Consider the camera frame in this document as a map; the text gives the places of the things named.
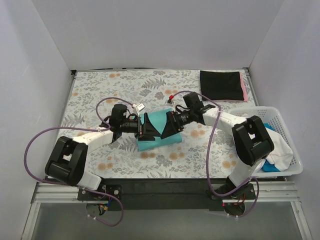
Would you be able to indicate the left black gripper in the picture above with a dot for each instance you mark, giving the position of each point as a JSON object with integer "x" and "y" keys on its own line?
{"x": 140, "y": 126}

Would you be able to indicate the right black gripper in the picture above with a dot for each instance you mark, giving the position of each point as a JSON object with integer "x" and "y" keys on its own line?
{"x": 173, "y": 121}

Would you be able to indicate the teal t shirt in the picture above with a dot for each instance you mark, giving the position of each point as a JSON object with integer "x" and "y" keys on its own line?
{"x": 158, "y": 119}

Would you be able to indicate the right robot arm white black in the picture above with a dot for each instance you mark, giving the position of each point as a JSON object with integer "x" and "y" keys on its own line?
{"x": 251, "y": 139}

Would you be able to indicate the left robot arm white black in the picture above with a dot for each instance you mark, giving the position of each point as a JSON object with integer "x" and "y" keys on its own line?
{"x": 68, "y": 158}

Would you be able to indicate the folded black t shirt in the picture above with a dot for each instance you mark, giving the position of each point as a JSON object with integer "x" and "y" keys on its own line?
{"x": 221, "y": 86}

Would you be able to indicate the folded pink t shirt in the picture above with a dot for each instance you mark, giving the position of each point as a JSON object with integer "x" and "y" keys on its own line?
{"x": 243, "y": 87}

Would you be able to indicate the blue t shirt in basket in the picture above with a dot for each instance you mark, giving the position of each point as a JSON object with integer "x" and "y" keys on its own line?
{"x": 269, "y": 165}

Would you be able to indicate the white t shirt in basket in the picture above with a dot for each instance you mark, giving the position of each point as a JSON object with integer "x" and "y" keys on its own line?
{"x": 282, "y": 153}

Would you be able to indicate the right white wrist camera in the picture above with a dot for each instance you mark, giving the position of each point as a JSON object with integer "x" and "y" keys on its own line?
{"x": 170, "y": 101}

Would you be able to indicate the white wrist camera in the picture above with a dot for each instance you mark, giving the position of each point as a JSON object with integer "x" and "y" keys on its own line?
{"x": 170, "y": 101}
{"x": 137, "y": 108}

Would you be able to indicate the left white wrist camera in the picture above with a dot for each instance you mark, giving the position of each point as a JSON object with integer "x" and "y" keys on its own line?
{"x": 137, "y": 108}

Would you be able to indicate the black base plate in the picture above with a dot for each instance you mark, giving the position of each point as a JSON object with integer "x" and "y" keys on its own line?
{"x": 162, "y": 193}

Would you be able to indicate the aluminium front rail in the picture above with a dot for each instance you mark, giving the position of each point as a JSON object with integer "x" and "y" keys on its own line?
{"x": 265, "y": 191}

